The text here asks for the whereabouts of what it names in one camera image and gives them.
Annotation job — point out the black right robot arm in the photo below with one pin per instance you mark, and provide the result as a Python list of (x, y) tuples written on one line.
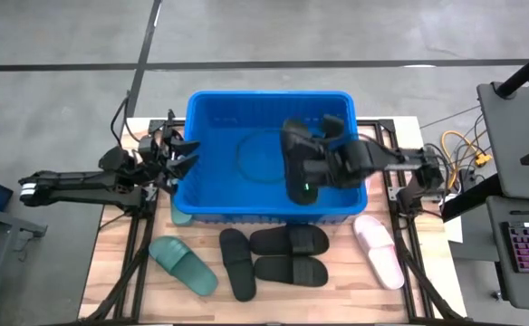
[(405, 162)]

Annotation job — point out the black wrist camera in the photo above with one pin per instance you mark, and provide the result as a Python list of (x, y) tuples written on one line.
[(147, 146), (332, 126)]

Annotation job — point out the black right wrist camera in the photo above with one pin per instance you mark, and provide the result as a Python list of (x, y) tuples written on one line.
[(332, 126)]

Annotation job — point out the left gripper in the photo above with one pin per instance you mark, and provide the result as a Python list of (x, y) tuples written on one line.
[(162, 163)]

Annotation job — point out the black metal bar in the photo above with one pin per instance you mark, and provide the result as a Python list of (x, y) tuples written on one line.
[(468, 201)]

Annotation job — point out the pink rubber slide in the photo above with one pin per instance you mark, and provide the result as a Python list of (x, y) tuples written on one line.
[(382, 258)]

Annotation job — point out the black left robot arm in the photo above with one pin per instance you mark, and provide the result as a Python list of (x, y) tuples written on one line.
[(74, 183)]

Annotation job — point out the grey stand tray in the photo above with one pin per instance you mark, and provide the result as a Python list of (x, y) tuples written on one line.
[(509, 136)]

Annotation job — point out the green rubber slide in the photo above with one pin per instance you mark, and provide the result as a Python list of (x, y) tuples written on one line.
[(180, 218), (192, 274)]

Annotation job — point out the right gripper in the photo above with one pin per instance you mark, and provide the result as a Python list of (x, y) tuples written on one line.
[(323, 172)]

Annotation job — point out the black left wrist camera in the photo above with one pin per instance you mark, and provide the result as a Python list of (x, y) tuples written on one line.
[(147, 146)]

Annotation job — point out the black stand pole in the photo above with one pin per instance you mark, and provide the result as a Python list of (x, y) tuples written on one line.
[(522, 72)]

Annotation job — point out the black aluminium table frame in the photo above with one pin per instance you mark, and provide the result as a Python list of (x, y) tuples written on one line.
[(382, 122)]

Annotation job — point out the grey keyboard desk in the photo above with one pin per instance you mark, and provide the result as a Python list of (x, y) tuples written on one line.
[(518, 290)]

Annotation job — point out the blue plastic bin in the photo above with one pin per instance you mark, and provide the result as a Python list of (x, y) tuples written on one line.
[(228, 181)]

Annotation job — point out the black rubber slide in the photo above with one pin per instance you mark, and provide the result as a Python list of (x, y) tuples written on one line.
[(239, 271), (294, 145)]

